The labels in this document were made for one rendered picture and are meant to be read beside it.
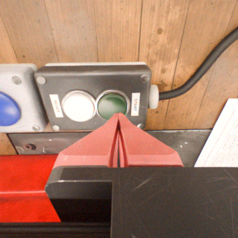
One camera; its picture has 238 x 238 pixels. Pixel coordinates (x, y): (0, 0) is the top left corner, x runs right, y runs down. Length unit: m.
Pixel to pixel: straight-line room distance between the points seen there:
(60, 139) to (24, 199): 0.17
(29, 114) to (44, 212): 0.21
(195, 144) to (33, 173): 0.23
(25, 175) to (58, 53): 0.16
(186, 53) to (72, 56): 0.12
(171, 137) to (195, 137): 0.04
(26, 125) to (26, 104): 0.03
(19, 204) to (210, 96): 0.36
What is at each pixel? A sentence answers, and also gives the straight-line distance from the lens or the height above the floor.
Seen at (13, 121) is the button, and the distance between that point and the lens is 0.19.
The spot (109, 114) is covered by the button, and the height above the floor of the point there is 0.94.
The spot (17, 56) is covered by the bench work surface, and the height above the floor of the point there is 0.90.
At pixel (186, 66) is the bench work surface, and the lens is 0.19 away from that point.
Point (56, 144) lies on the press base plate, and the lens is 0.24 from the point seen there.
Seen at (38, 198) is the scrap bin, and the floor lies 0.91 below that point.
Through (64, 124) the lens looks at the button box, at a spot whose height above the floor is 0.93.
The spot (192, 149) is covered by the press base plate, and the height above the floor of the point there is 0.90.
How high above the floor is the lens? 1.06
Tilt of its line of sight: 55 degrees down
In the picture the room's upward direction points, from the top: 177 degrees clockwise
